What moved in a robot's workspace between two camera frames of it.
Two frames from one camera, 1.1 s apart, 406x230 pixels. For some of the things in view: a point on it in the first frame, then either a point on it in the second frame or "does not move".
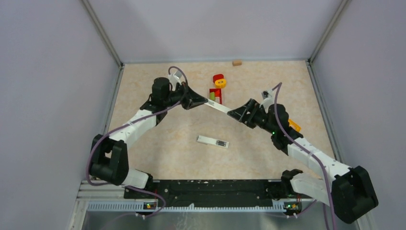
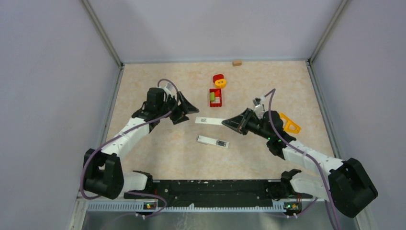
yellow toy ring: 220,83 does not move
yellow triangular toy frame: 295,126 does not move
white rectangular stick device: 210,141 does not move
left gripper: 192,99 → 185,107
